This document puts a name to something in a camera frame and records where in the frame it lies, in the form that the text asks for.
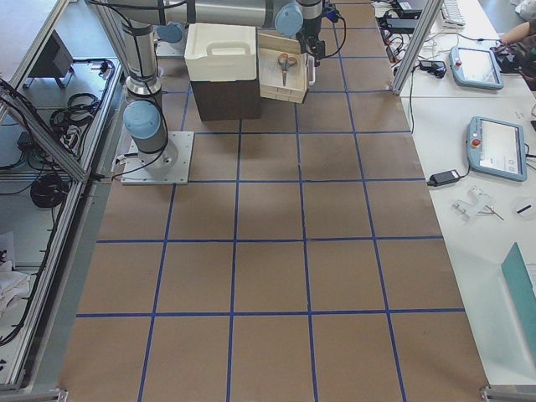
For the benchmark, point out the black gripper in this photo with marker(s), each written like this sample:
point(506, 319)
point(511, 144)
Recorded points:
point(306, 28)

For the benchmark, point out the grey orange scissors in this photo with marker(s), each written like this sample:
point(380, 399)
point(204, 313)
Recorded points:
point(285, 61)

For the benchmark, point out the wooden drawer with white handle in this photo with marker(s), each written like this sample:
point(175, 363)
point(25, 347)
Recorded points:
point(299, 77)

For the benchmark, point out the black power brick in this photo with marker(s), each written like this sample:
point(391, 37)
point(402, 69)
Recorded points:
point(401, 25)

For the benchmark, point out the white foam tray box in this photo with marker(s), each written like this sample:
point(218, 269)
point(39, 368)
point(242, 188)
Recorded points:
point(219, 53)

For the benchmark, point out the far blue teach pendant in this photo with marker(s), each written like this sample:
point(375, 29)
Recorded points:
point(475, 68)

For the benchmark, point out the blue teach pendant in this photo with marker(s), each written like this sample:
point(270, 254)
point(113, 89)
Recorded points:
point(496, 148)
point(475, 68)

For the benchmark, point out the black power adapter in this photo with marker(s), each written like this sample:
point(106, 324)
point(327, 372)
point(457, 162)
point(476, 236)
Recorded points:
point(443, 178)

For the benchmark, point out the near blue teach pendant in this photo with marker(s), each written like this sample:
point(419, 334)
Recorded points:
point(496, 148)

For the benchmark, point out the clear plastic parts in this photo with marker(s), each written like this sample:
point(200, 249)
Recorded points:
point(481, 203)

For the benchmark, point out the teal folder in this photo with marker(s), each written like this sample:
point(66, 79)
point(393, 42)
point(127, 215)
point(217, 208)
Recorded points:
point(521, 291)

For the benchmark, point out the white crumpled cloth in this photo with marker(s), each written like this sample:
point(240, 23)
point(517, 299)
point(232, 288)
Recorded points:
point(14, 285)

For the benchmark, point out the aluminium frame post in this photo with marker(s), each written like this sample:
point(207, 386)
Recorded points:
point(423, 27)

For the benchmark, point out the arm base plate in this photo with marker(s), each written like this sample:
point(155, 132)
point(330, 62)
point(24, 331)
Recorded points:
point(171, 167)

